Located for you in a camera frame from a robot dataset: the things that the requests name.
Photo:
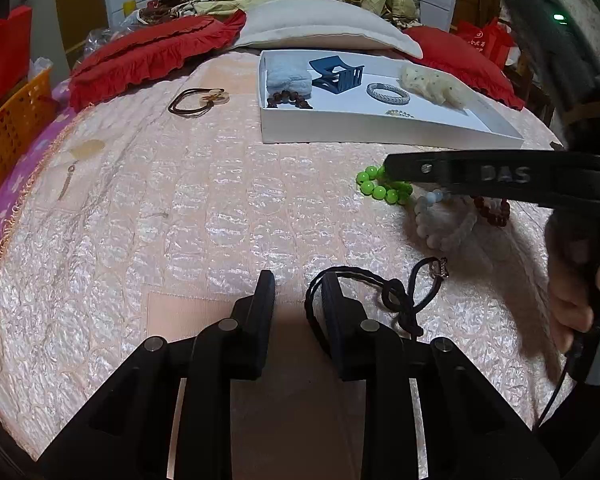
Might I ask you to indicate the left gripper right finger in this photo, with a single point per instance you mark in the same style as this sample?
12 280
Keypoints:
347 341

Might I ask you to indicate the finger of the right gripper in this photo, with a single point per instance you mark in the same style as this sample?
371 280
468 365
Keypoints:
420 169

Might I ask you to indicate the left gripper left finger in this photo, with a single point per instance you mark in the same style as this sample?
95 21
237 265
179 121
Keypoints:
249 340

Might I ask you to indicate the cream dotted scrunchie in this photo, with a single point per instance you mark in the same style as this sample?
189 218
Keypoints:
434 86

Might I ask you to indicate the blue plastic hair claw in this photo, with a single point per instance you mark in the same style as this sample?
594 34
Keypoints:
336 76

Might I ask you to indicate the light blue fluffy clip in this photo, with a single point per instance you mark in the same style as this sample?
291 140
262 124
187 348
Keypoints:
286 73

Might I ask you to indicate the right hand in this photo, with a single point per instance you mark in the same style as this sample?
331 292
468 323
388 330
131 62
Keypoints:
569 310

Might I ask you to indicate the white shallow cardboard box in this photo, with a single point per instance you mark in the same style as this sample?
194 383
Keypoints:
354 117

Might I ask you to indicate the red frilled cushion right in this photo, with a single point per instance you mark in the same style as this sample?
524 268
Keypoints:
454 55

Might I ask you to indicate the red frilled cushion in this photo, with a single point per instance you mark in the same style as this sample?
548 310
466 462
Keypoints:
149 54
454 55

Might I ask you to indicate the red shopping bag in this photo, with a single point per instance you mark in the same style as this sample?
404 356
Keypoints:
493 40

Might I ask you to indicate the pink quilted bedspread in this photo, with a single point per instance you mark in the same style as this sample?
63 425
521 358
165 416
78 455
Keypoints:
152 213

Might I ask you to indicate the white pillow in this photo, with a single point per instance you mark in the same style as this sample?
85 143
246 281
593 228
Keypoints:
321 24

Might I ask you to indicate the purple floral sheet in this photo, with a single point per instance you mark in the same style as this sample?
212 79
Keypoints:
11 188

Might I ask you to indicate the red frilled cushion left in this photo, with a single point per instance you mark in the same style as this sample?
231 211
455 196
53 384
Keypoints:
149 54

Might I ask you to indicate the orange plastic basket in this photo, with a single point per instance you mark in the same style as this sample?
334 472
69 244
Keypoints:
23 117

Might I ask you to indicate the clear plastic bag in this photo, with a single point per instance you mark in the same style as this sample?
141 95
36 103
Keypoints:
98 38

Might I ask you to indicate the red box in basket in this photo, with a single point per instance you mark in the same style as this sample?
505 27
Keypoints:
15 37

